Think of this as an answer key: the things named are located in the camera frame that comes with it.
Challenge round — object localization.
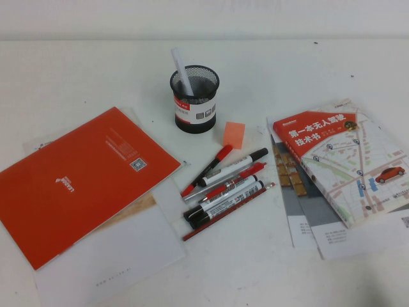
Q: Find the red pencil with eraser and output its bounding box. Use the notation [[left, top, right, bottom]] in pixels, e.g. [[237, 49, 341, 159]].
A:
[[181, 182, 276, 242]]

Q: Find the white marker with black cap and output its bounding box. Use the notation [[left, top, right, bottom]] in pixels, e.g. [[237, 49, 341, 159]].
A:
[[199, 147, 269, 188]]

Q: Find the black mesh pen holder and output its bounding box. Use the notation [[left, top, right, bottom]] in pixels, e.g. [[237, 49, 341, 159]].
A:
[[169, 65, 221, 132]]

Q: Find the slim white pen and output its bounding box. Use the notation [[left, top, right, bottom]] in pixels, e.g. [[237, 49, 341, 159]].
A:
[[171, 47, 195, 97]]

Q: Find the red-capped white marker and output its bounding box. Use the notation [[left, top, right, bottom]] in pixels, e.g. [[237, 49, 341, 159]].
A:
[[183, 162, 268, 204]]

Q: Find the red white map cover book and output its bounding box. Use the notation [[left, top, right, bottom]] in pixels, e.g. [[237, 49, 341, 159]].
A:
[[266, 98, 409, 230]]

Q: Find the orange sticky note block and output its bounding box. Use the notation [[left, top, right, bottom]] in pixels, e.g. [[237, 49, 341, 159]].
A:
[[222, 120, 246, 150]]

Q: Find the white booklet with wood photo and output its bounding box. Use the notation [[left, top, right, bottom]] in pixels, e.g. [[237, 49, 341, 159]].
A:
[[33, 194, 187, 303]]

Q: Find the brochure with yellow photos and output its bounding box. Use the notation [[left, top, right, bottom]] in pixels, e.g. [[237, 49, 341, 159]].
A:
[[266, 116, 320, 249]]

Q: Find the red capped black marker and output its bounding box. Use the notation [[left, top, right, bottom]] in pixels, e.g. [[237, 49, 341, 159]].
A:
[[180, 145, 233, 198]]

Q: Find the orange LEADOR brochure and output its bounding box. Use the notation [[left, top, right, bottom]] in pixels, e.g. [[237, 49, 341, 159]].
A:
[[0, 106, 182, 271]]

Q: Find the grey and white brochure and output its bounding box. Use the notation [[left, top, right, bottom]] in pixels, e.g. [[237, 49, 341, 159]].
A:
[[300, 191, 409, 260]]

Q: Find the plain white paper sheet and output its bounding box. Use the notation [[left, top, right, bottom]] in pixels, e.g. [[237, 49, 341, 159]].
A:
[[152, 174, 194, 233]]

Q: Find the white board marker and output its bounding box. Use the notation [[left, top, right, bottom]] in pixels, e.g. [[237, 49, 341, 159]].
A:
[[187, 180, 265, 230], [183, 174, 259, 221]]

